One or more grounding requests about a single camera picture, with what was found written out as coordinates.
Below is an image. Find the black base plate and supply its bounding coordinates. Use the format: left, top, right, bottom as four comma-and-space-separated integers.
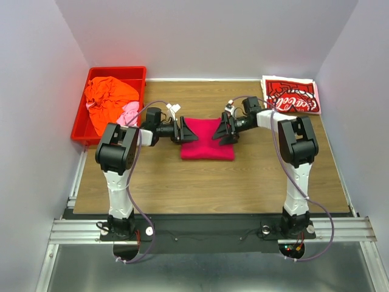
100, 214, 316, 254

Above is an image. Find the purple cable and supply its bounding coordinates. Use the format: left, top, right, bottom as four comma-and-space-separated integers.
114, 100, 176, 265
229, 96, 335, 262

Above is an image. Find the orange t shirt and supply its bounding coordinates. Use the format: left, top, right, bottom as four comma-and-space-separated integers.
84, 76, 140, 136

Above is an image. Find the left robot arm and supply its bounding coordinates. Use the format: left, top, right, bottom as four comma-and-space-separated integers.
95, 104, 199, 240

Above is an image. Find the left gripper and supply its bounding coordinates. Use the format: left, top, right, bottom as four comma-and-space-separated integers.
156, 116, 198, 143

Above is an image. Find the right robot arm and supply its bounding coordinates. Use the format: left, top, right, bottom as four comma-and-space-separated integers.
212, 96, 318, 237

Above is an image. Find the light pink t shirt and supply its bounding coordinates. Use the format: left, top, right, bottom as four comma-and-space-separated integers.
86, 101, 139, 126

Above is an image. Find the red plastic bin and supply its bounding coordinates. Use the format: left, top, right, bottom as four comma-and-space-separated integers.
71, 66, 147, 146

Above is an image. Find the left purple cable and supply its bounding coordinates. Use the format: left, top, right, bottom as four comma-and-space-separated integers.
114, 100, 176, 265

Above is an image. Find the folded white t shirt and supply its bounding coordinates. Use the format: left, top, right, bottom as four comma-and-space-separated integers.
261, 75, 317, 114

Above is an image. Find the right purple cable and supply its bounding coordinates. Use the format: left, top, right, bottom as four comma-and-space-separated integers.
229, 96, 335, 262

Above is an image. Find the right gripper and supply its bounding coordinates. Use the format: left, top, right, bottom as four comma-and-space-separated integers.
212, 111, 255, 145

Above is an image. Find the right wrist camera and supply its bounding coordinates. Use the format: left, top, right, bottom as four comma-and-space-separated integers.
224, 100, 235, 116

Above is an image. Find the aluminium frame rail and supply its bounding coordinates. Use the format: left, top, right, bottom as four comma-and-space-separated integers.
37, 150, 386, 291

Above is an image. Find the magenta t shirt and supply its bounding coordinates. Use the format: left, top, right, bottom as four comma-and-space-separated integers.
181, 118, 235, 161

